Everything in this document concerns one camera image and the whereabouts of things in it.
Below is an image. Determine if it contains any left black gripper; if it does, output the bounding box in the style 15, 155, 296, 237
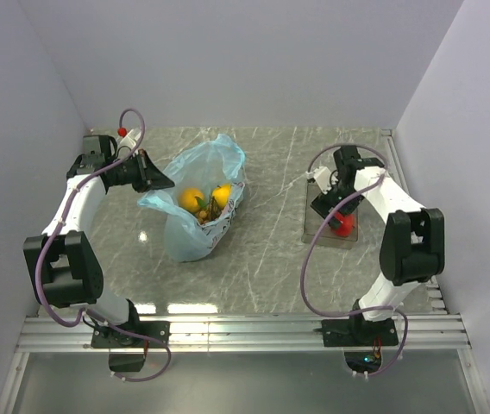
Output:
111, 148, 175, 193

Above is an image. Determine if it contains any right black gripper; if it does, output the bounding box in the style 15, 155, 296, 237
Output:
311, 177, 366, 231

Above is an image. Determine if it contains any red fake tomato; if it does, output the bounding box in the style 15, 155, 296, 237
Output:
329, 211, 355, 237

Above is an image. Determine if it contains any orange fake orange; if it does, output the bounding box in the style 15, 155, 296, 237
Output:
178, 187, 205, 214

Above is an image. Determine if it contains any light blue plastic bag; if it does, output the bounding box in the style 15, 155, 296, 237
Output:
138, 134, 246, 262

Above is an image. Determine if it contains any brown fake longan bunch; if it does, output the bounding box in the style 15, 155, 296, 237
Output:
194, 197, 222, 225

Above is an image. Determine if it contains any yellow fake lemon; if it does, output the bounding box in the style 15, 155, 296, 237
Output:
211, 183, 231, 210

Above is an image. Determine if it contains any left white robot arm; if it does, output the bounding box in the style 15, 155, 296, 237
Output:
23, 128, 174, 347

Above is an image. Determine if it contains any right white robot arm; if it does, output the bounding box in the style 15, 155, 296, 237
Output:
306, 144, 445, 345

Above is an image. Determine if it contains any clear plastic fruit tray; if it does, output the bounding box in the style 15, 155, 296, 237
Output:
301, 179, 360, 250

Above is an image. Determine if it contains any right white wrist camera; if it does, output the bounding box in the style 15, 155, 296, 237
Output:
306, 166, 336, 194

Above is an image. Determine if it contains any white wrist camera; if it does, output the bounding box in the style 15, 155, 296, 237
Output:
306, 166, 336, 194
117, 127, 141, 154

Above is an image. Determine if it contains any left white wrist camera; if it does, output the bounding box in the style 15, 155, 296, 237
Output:
117, 127, 141, 154

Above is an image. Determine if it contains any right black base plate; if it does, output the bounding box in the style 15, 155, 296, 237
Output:
314, 316, 399, 348

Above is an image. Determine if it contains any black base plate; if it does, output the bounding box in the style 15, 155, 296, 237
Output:
314, 316, 399, 348
91, 321, 170, 349

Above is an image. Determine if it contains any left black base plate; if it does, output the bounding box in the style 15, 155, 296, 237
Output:
91, 321, 170, 349

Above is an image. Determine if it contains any aluminium mounting rail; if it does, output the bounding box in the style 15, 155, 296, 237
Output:
0, 129, 490, 414

